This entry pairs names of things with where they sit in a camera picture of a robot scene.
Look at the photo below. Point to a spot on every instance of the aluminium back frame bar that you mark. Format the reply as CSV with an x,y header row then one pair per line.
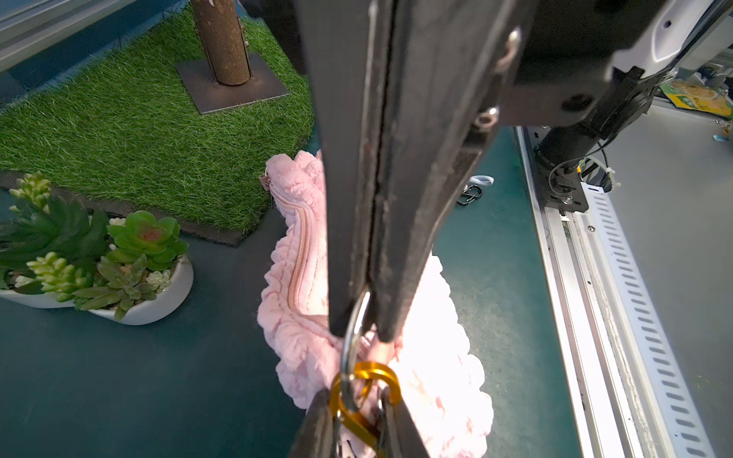
x,y
27,31

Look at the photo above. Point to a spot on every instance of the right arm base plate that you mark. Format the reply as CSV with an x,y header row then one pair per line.
x,y
560,187

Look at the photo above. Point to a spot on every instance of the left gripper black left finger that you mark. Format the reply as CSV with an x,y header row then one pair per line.
x,y
316,436

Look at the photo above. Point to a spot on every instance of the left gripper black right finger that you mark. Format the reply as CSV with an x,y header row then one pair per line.
x,y
398,435

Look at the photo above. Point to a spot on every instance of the pink cherry blossom tree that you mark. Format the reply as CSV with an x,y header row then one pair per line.
x,y
228,76

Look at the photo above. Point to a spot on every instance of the gold carabiner clip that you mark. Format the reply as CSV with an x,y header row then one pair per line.
x,y
347,400

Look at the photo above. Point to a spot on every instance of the green artificial grass mat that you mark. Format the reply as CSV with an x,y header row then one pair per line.
x,y
125,128

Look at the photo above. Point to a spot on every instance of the pink knitted bag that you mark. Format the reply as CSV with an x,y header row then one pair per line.
x,y
440,379

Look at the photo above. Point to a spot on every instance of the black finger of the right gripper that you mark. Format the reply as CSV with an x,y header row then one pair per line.
x,y
345,46
451,64

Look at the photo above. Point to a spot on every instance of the aluminium front rail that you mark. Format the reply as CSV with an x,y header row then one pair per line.
x,y
628,395

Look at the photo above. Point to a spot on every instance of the small potted green plant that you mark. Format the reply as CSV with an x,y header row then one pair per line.
x,y
58,252

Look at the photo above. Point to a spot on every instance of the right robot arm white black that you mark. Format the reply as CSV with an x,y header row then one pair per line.
x,y
635,73

